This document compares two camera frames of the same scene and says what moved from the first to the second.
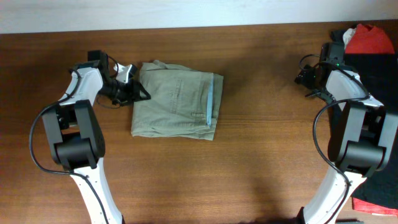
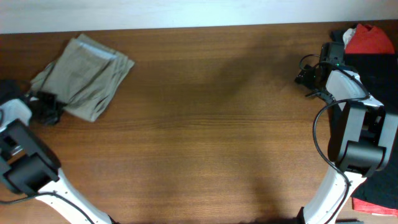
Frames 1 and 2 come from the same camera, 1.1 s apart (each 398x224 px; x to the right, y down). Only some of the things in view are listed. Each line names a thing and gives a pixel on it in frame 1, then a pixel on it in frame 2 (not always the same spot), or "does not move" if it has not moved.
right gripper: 306,74 does not move
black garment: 379,73 does not move
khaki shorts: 183,103 → 84,76
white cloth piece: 347,35 does not move
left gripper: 134,93 → 53,111
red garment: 366,39 does not move
